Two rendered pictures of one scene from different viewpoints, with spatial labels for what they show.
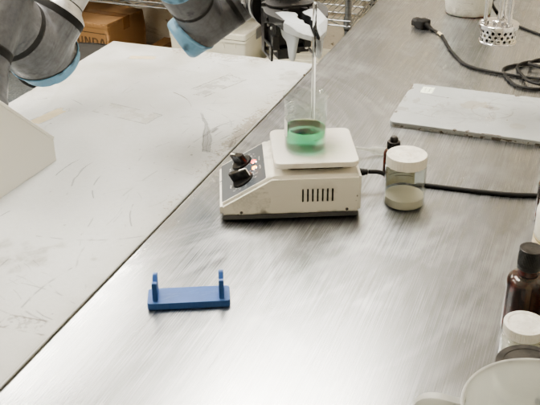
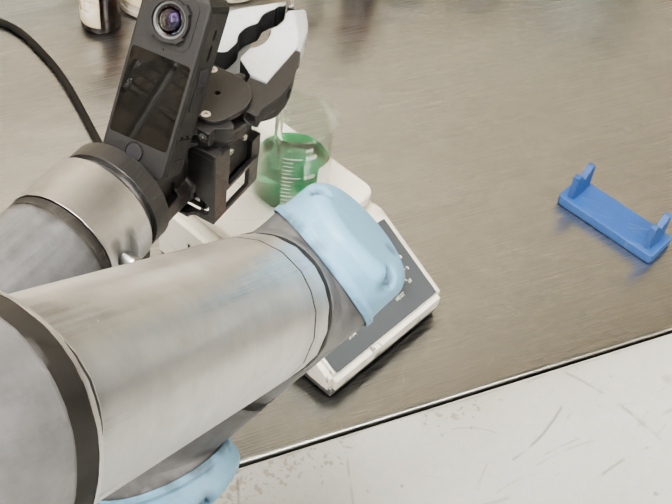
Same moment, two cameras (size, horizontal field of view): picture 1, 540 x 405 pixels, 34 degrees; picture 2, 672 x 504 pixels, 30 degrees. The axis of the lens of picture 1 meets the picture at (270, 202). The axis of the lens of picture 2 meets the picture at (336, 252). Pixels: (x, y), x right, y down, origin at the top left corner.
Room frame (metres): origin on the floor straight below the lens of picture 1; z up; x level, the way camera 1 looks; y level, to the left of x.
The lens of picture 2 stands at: (1.63, 0.42, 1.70)
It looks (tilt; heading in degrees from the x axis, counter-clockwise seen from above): 49 degrees down; 221
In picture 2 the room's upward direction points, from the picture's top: 7 degrees clockwise
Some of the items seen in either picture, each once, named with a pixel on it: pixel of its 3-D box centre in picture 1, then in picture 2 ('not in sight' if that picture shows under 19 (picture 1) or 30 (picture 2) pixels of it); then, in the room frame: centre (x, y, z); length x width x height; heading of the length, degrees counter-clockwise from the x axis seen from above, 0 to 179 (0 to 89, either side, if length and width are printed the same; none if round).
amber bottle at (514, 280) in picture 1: (525, 288); not in sight; (0.82, -0.29, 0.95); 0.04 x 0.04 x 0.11
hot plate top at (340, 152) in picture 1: (312, 147); (270, 190); (1.15, -0.06, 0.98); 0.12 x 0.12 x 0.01; 3
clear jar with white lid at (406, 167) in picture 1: (405, 178); not in sight; (1.13, -0.20, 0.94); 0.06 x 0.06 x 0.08
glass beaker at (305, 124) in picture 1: (306, 122); (288, 153); (1.14, -0.05, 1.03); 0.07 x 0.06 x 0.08; 145
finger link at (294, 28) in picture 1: (294, 41); (280, 73); (1.17, -0.04, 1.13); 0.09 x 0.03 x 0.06; 15
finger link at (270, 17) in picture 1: (280, 17); (251, 89); (1.22, -0.02, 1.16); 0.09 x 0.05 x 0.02; 15
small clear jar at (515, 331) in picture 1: (521, 341); not in sight; (0.76, -0.27, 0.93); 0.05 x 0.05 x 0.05
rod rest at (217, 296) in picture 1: (188, 288); (617, 209); (0.89, 0.10, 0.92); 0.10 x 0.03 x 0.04; 94
